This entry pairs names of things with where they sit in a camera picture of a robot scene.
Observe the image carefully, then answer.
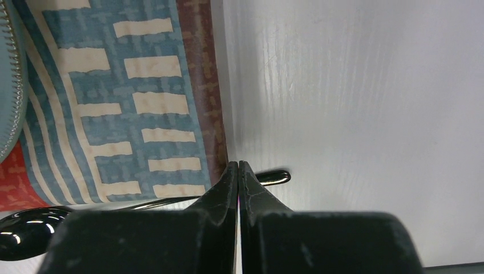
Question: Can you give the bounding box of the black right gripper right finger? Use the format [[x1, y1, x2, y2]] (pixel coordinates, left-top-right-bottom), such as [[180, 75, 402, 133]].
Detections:
[[238, 161, 424, 273]]

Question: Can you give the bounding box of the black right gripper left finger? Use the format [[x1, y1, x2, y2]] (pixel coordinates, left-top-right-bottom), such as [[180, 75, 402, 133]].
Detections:
[[38, 162, 238, 273]]

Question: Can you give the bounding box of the striped patchwork placemat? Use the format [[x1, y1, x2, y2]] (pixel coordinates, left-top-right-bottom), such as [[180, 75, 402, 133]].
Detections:
[[1, 1, 227, 211]]

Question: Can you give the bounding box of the black spoon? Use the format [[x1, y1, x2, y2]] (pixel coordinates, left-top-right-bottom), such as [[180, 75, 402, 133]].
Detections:
[[1, 170, 291, 261]]

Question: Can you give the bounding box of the teal ceramic plate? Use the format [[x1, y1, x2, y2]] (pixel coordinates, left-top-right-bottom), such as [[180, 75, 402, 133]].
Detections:
[[1, 1, 28, 161]]

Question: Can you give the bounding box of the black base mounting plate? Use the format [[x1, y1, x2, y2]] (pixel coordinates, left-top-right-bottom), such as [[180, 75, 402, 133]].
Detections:
[[424, 262, 483, 274]]

